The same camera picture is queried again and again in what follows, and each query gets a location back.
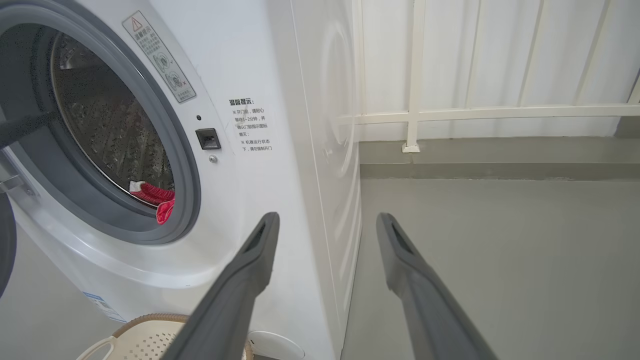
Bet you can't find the metal door hinge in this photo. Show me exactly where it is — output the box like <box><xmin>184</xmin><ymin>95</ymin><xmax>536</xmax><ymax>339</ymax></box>
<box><xmin>0</xmin><ymin>167</ymin><xmax>36</xmax><ymax>198</ymax></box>

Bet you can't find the grey rubber door gasket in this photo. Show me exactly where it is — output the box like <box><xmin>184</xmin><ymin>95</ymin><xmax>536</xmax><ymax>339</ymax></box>
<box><xmin>0</xmin><ymin>0</ymin><xmax>202</xmax><ymax>246</ymax></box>

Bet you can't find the cream perforated laundry basket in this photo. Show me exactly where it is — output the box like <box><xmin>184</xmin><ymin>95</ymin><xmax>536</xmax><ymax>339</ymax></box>
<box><xmin>76</xmin><ymin>313</ymin><xmax>253</xmax><ymax>360</ymax></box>

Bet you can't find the grey warning sticker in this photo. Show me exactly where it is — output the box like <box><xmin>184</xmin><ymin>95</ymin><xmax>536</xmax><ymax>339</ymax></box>
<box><xmin>122</xmin><ymin>11</ymin><xmax>197</xmax><ymax>104</ymax></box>

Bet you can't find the round white filter cover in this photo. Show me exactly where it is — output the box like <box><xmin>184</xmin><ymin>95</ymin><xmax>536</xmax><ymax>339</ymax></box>
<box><xmin>246</xmin><ymin>330</ymin><xmax>306</xmax><ymax>360</ymax></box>

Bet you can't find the white front-load washing machine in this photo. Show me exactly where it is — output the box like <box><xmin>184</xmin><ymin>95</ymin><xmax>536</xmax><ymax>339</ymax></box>
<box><xmin>0</xmin><ymin>0</ymin><xmax>363</xmax><ymax>360</ymax></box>

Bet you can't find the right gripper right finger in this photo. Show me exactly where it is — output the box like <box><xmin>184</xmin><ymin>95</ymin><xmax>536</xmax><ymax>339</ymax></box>
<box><xmin>376</xmin><ymin>212</ymin><xmax>499</xmax><ymax>360</ymax></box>

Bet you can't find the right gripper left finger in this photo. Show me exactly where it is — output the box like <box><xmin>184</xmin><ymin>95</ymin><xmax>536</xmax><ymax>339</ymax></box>
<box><xmin>161</xmin><ymin>212</ymin><xmax>281</xmax><ymax>360</ymax></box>

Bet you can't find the stainless steel washing machine drum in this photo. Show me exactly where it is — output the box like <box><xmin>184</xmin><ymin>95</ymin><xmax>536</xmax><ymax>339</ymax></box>
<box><xmin>50</xmin><ymin>32</ymin><xmax>176</xmax><ymax>211</ymax></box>

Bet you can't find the transparent warning sticker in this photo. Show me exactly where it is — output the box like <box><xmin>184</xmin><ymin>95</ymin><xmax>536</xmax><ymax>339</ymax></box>
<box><xmin>229</xmin><ymin>97</ymin><xmax>274</xmax><ymax>153</ymax></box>

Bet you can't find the white metal railing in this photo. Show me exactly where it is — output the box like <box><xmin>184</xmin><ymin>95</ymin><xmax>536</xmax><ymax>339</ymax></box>
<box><xmin>340</xmin><ymin>0</ymin><xmax>640</xmax><ymax>153</ymax></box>

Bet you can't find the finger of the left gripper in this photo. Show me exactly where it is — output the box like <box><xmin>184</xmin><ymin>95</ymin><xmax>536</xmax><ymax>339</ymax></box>
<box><xmin>0</xmin><ymin>112</ymin><xmax>55</xmax><ymax>149</ymax></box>

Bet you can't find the blue energy label sticker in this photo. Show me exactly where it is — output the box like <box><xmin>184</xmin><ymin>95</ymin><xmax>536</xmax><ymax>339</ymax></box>
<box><xmin>82</xmin><ymin>291</ymin><xmax>127</xmax><ymax>323</ymax></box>

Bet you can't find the red and white garment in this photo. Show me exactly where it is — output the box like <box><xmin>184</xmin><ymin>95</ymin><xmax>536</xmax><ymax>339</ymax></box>
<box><xmin>129</xmin><ymin>181</ymin><xmax>176</xmax><ymax>225</ymax></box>

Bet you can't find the black door latch slot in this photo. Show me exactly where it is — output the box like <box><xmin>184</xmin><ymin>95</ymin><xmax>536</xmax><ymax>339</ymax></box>
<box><xmin>195</xmin><ymin>128</ymin><xmax>222</xmax><ymax>151</ymax></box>

